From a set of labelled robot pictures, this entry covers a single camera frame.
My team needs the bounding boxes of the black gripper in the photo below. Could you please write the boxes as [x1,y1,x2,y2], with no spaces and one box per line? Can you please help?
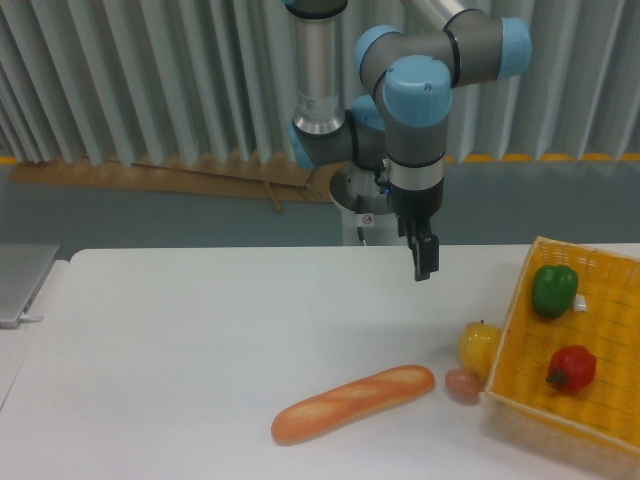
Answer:
[388,180,444,281]

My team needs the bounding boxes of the red bell pepper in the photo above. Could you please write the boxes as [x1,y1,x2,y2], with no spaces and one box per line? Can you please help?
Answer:
[545,345,597,392]

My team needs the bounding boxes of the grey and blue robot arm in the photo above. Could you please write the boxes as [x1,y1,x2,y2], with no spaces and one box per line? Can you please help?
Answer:
[285,1,532,281]

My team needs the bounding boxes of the yellow bell pepper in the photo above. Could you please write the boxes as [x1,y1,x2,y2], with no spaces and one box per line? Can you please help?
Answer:
[458,321,502,383]

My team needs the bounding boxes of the green bell pepper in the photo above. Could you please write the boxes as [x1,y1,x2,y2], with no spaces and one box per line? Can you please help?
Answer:
[532,265,579,319]

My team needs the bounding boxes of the baguette bread loaf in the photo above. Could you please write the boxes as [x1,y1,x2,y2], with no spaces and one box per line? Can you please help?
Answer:
[271,365,435,445]

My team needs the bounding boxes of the brown cardboard sheet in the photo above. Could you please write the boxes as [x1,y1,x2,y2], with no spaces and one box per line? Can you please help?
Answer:
[11,152,341,212]

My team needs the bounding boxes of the brown egg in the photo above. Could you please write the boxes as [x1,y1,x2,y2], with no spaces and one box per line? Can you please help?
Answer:
[445,369,482,403]

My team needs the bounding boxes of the small white tag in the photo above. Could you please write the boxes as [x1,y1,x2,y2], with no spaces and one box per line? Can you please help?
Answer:
[572,295,588,312]

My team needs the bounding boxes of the yellow woven basket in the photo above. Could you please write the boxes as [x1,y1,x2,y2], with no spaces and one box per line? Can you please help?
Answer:
[485,237,639,454]

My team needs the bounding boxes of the white side table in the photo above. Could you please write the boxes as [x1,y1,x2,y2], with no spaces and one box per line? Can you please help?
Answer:
[0,259,71,411]

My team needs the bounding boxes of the silver laptop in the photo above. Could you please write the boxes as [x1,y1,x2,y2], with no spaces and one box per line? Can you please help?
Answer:
[1,243,59,329]

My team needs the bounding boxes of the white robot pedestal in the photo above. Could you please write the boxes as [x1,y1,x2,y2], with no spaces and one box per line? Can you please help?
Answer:
[329,164,407,247]

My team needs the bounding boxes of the black base cable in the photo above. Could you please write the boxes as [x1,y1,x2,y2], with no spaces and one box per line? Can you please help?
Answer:
[355,195,368,247]

